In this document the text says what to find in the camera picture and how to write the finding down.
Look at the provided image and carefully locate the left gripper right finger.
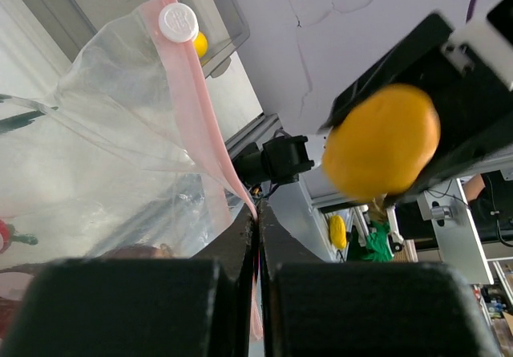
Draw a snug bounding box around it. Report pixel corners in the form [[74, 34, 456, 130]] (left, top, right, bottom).
[[258, 201, 501, 356]]

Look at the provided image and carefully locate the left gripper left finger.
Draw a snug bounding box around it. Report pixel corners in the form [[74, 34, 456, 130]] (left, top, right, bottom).
[[1, 209, 255, 356]]

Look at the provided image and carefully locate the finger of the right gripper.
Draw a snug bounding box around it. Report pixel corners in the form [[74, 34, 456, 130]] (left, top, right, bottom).
[[385, 91, 512, 207], [321, 12, 508, 130]]

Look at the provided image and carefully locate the yellow lemon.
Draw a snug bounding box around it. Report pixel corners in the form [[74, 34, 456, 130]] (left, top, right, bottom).
[[321, 84, 441, 202]]

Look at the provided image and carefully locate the clear zip top bag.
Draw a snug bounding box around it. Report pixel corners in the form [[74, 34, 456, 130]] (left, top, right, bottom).
[[1, 0, 253, 333]]

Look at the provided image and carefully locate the red chili pepper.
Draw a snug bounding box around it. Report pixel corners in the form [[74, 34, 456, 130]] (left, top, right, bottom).
[[0, 220, 11, 254]]

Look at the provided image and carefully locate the yellow mango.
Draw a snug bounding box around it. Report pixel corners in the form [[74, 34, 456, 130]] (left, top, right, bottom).
[[193, 31, 208, 59]]

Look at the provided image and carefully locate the grey translucent plastic bin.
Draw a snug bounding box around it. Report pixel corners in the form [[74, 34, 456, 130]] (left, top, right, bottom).
[[179, 0, 250, 78]]

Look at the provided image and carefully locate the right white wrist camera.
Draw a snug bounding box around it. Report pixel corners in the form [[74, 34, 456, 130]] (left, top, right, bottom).
[[449, 0, 512, 92]]

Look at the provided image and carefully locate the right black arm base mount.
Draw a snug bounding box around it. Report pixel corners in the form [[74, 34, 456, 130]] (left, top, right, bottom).
[[232, 136, 315, 186]]

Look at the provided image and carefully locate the aluminium rail beam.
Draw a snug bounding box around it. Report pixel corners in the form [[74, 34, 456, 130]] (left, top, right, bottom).
[[225, 114, 282, 158]]

